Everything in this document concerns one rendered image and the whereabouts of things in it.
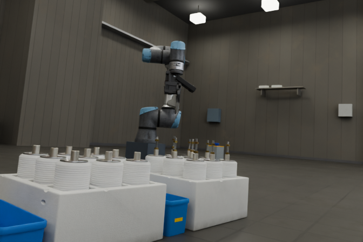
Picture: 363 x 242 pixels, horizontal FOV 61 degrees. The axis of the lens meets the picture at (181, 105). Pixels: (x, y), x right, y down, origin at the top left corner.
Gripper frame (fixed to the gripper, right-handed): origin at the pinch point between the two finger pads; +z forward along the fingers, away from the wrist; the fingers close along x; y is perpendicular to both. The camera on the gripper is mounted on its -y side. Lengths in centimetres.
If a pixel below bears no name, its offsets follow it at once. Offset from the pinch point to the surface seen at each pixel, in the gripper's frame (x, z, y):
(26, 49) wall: -490, -148, 284
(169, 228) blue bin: 44, 45, 3
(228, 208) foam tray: 21, 42, -23
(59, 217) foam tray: 73, 35, 32
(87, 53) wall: -594, -180, 185
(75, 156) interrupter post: 64, 21, 32
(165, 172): 19.9, 28.3, 4.5
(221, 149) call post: -14.3, 18.0, -26.6
